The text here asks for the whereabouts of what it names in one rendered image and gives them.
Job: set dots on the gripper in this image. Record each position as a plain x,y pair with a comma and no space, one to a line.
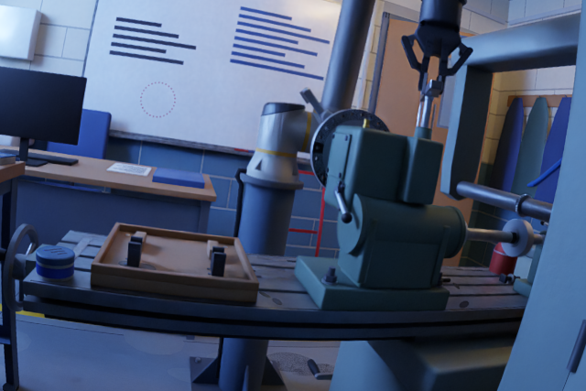
440,13

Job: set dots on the silver lever bar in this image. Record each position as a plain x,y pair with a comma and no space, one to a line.
426,107

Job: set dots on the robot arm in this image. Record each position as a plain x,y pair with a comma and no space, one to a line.
352,43

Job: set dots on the silver crank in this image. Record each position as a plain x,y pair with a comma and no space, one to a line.
311,101

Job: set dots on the grey arbor bar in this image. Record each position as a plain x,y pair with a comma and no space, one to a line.
494,196

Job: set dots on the green dividing head body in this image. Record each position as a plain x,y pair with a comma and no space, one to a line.
393,226

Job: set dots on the silver lever with black knob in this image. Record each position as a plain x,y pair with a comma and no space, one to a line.
342,205

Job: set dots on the silver spindle shaft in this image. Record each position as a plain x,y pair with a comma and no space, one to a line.
485,234

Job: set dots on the white gear blank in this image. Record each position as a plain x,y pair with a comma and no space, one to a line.
517,237

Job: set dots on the black base clamp bolt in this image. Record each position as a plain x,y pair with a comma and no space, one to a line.
330,278

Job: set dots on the black tray cradle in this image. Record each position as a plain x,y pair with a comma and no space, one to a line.
135,251
218,262

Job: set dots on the wooden tray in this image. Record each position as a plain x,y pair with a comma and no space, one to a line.
174,281

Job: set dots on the orange door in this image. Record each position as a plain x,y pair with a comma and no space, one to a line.
393,89

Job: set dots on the brown peg board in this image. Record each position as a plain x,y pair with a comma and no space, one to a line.
531,101

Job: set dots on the blue hanging apron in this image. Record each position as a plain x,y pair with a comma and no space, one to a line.
510,148
559,148

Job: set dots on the dark round index plate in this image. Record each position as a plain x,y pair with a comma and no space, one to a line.
326,134

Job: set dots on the teal hanging apron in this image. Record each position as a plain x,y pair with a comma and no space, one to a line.
535,148

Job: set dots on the red tin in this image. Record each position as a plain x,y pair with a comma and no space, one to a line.
501,260

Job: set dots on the whiteboard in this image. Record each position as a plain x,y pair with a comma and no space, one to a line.
220,89

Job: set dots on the blue book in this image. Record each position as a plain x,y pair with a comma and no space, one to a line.
178,178

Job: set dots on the grey milling machine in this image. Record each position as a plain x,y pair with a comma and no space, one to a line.
526,340

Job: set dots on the white paper sheet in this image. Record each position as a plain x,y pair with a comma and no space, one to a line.
129,169

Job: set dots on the blue chair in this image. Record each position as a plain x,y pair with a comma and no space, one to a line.
94,134

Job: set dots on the dark slotted machine table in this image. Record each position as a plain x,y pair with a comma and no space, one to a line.
183,313

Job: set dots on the wooden desk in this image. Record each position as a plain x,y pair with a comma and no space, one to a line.
91,176

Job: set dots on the black monitor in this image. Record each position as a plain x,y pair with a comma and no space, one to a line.
41,105

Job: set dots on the blue round tin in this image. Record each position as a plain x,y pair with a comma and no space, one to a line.
55,263

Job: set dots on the dark handwheel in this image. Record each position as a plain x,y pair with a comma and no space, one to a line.
18,249

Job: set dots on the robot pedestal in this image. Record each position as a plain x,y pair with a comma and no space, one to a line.
265,226

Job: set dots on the white wall box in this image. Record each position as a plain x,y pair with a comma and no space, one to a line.
18,33

